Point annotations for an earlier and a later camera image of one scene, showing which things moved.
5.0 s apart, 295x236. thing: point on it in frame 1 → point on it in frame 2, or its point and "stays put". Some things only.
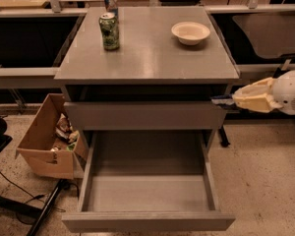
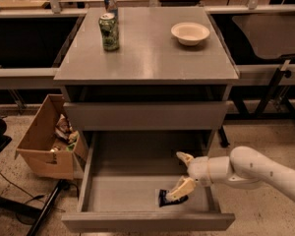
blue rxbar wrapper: [221, 100] → [163, 202]
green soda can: [109, 26] stays put
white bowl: [191, 32] stays put
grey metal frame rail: [34, 77] stays put
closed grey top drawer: [146, 116] stays put
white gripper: [289, 91] → [198, 169]
